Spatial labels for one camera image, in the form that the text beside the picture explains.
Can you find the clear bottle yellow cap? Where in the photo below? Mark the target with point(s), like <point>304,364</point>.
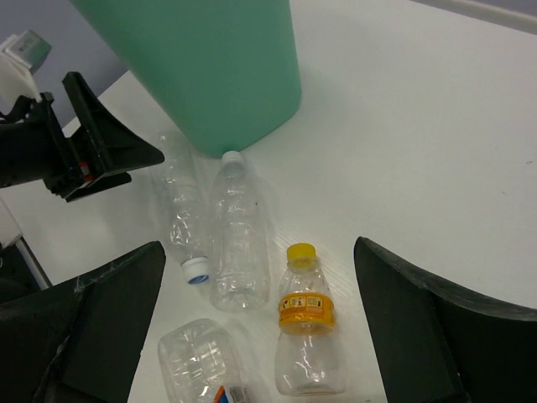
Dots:
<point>308,354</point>

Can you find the clear bottle white blue label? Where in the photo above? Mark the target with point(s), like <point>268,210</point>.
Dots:
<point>198,363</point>

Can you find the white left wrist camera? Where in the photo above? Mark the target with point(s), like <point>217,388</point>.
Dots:
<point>21,56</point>

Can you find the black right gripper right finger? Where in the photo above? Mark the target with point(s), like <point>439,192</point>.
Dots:
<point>437,341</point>

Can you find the long clear bottle white cap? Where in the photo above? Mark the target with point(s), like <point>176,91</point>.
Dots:
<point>240,277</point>

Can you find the crushed clear bottle white cap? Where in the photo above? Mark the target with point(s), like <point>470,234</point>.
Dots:
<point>181,210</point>

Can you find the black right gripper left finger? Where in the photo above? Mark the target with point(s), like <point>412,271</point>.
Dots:
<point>80,340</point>

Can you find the green plastic bin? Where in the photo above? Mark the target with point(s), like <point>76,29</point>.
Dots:
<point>225,72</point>

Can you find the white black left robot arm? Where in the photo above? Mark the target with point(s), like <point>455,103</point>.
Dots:
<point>20,157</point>

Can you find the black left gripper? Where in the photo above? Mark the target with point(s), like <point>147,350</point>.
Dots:
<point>98,155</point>

